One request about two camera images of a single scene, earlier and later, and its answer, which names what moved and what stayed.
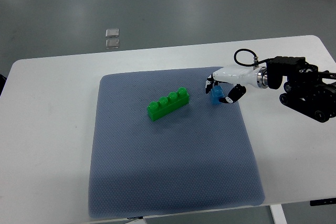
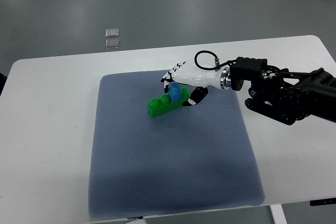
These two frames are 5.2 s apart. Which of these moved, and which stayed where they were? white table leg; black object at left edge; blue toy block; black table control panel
Moved: blue toy block
Stayed: white table leg; black table control panel; black object at left edge
